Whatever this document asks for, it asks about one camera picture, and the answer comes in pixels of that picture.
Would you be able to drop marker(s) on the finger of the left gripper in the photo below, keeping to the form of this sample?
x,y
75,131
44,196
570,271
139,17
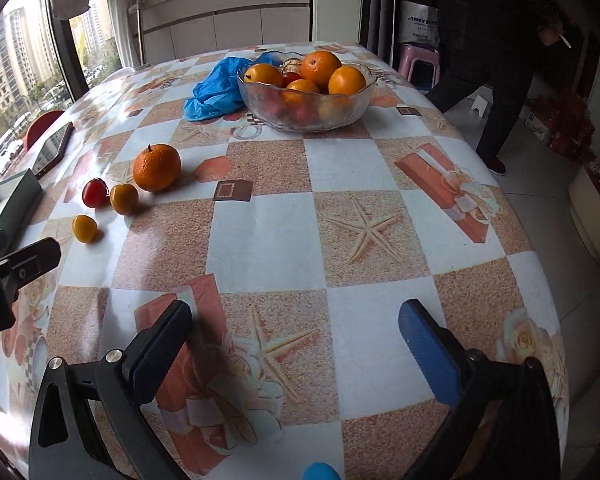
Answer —
x,y
20,268

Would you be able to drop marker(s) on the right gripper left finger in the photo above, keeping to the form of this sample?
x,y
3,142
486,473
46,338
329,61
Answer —
x,y
65,440

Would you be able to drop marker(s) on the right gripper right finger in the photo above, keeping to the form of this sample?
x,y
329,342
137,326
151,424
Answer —
x,y
524,439

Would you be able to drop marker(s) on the yellow orange kumquat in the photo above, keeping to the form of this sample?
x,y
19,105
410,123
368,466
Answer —
x,y
84,228

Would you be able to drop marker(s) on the red cherry tomato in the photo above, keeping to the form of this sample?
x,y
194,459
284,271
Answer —
x,y
95,194

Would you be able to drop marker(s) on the small orange kumquat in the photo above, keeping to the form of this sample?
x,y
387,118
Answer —
x,y
124,199

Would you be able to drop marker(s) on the large orange mandarin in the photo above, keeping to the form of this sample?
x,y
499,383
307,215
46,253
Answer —
x,y
157,168

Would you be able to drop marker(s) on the blue gloved hand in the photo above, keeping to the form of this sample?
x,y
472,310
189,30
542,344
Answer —
x,y
320,471

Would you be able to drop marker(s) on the green white tray box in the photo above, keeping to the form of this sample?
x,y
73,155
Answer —
x,y
19,196

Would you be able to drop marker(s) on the black smartphone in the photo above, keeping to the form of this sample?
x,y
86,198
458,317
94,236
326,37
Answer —
x,y
52,151

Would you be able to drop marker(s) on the red plastic chair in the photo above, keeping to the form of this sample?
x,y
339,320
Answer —
x,y
39,126

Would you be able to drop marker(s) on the floral checkered tablecloth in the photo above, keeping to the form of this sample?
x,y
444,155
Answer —
x,y
296,250

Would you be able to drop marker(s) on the blue plastic bag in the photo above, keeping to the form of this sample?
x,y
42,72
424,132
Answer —
x,y
218,94

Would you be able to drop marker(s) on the white cabinet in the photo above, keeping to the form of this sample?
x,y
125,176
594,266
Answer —
x,y
181,28

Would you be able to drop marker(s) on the small white step stool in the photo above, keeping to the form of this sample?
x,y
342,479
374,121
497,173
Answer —
x,y
481,102

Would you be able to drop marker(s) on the orange in bowl left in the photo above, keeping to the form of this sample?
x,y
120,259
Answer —
x,y
264,73

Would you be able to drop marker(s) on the orange in bowl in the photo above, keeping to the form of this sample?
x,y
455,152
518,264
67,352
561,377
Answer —
x,y
264,73
346,80
318,66
294,93

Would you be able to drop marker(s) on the glass fruit bowl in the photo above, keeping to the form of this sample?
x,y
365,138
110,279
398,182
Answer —
x,y
318,113

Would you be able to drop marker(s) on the orange in bowl front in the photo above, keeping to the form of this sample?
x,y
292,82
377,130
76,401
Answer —
x,y
294,93

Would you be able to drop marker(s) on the orange in bowl top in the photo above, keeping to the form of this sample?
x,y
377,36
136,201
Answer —
x,y
318,66

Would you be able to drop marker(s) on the orange in bowl right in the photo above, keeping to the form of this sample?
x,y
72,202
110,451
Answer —
x,y
346,80

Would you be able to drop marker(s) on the pink plastic stool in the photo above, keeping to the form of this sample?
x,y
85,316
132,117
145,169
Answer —
x,y
420,65

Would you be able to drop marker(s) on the person in dark clothes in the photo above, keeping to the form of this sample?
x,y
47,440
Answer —
x,y
492,42

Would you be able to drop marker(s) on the white paper bag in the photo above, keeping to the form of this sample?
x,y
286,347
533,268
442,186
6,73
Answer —
x,y
419,24

